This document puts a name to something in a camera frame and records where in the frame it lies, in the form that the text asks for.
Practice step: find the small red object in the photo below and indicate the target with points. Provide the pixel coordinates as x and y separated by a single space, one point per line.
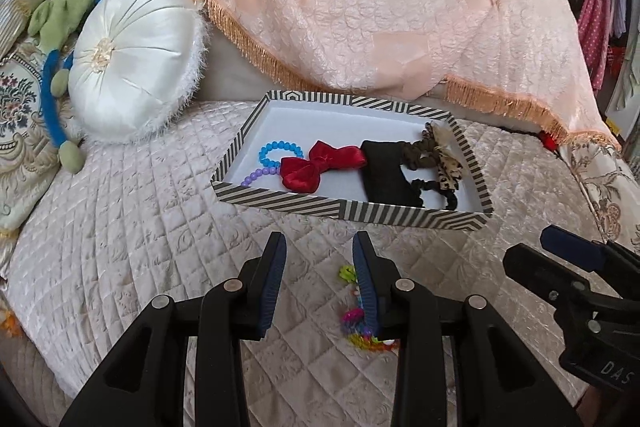
548 141

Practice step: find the striped cardboard box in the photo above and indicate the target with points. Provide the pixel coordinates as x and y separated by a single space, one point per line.
325 122

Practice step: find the black headband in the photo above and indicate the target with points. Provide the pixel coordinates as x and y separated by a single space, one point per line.
385 172

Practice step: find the white round satin cushion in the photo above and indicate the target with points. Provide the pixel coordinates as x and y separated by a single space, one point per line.
140 47

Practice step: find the peach fringed cloth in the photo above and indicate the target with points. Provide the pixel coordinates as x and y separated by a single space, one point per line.
375 7

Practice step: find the brown scrunchie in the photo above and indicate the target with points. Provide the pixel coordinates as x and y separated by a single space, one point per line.
425 147

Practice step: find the red satin bow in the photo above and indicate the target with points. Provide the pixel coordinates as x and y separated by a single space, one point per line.
300 174

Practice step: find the beige floral pillow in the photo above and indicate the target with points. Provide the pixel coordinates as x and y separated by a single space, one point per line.
20 117

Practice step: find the floral embroidered cloth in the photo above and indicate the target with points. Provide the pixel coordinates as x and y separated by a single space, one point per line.
600 187

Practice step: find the cream quilted bed cover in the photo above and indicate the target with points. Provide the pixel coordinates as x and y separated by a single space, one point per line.
125 232

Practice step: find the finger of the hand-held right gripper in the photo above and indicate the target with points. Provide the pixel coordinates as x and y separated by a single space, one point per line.
570 247
537 269

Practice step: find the pink polka dot garment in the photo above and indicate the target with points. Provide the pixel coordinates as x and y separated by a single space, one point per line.
595 17

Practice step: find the orange fabric piece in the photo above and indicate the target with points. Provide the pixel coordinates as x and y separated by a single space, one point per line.
10 322

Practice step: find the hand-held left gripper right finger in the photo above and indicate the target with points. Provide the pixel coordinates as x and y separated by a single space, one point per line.
365 287

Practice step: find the leopard print hair bow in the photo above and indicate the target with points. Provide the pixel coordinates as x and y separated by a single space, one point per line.
447 172

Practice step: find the black scrunchie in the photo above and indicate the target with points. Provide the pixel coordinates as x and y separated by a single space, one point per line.
452 202

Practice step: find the pale green hanging cloth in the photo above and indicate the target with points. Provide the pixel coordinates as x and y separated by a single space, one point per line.
625 87

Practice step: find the green and blue plush toy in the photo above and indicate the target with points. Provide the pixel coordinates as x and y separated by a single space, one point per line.
55 17

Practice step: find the red plastic crate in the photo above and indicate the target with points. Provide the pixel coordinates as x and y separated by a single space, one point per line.
618 63

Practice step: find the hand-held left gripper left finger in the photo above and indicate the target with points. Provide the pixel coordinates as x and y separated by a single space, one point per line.
270 292

